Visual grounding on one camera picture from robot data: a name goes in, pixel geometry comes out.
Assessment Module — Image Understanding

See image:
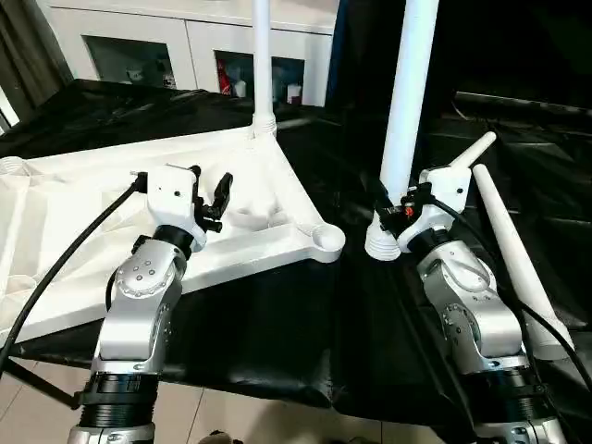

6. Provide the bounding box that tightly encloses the white plastic table leg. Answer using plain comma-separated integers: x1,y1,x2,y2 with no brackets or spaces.
448,131,498,172
250,0,278,140
472,163,576,362
364,0,440,264

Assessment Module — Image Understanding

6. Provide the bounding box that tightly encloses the white plastic table top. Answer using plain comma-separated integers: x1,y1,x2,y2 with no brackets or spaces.
0,128,347,345

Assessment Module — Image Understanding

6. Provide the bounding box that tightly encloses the black work mat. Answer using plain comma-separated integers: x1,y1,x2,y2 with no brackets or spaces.
0,79,592,436

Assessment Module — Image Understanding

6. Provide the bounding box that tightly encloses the white glass-door cabinet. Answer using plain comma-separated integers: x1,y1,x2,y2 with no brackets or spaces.
42,0,339,107

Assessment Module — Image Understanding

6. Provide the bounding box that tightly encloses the black backdrop cloth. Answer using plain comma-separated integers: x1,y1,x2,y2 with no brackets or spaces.
326,0,592,112

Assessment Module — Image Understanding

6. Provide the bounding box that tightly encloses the grey curtain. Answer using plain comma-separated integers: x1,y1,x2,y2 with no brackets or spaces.
0,0,80,126

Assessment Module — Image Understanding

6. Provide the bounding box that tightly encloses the black stand leg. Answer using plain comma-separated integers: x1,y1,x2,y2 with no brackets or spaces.
0,361,82,412

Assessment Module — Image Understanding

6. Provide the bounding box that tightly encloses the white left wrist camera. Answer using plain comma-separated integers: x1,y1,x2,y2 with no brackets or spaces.
143,165,212,251

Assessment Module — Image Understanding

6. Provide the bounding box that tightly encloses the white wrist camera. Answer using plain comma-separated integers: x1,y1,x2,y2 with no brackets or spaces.
143,165,212,251
396,166,469,253

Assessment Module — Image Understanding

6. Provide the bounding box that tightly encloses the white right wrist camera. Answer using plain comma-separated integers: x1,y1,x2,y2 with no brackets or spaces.
396,166,469,253

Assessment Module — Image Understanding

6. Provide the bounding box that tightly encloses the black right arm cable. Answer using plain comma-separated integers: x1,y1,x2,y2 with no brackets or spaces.
412,190,592,408

